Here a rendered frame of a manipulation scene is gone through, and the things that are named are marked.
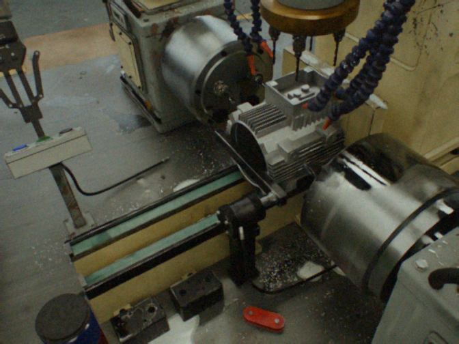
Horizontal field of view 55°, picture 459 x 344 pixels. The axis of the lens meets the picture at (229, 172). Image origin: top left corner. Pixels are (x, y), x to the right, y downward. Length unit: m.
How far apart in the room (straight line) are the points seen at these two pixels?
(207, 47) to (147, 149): 0.42
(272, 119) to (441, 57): 0.34
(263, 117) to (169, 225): 0.33
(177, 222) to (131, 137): 0.45
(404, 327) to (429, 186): 0.22
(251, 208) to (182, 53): 0.47
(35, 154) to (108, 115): 0.57
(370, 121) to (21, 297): 0.84
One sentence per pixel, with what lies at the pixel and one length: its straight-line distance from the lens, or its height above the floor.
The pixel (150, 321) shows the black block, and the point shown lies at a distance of 0.93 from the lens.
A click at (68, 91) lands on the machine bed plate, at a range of 1.71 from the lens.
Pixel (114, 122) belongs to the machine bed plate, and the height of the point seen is 0.80.
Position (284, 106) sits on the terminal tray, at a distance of 0.93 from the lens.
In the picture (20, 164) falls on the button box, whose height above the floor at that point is 1.06.
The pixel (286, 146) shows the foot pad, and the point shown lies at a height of 1.08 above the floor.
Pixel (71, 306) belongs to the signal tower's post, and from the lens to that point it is 0.55.
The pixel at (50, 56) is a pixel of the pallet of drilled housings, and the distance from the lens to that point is 3.44.
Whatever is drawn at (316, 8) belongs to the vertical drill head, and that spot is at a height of 1.34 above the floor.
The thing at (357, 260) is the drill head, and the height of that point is 1.06.
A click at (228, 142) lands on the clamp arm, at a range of 0.99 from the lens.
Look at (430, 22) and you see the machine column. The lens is 0.94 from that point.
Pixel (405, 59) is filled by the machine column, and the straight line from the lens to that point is 1.01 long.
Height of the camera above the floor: 1.67
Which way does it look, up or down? 44 degrees down
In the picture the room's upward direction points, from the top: 3 degrees counter-clockwise
